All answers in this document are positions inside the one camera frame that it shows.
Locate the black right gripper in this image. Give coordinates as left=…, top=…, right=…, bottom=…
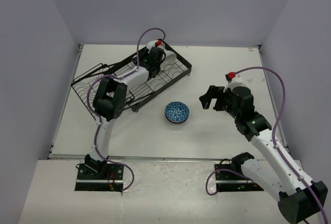
left=200, top=85, right=240, bottom=119

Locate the pale blue bowl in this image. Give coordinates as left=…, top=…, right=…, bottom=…
left=146, top=40, right=166, bottom=51
left=160, top=50, right=177, bottom=71
left=131, top=55, right=145, bottom=72

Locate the red patterned white bowl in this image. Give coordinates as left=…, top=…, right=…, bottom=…
left=164, top=101, right=190, bottom=124

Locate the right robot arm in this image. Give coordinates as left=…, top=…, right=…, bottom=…
left=199, top=85, right=328, bottom=223

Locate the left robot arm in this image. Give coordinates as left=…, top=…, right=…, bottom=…
left=84, top=47, right=166, bottom=179

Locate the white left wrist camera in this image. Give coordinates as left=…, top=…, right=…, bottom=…
left=152, top=39, right=165, bottom=48

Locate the black wire dish rack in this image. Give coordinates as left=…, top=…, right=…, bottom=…
left=71, top=39, right=192, bottom=112

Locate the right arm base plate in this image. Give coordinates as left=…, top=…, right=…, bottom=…
left=214, top=161, right=263, bottom=192

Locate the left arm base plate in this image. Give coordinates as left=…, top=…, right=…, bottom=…
left=74, top=163, right=124, bottom=192

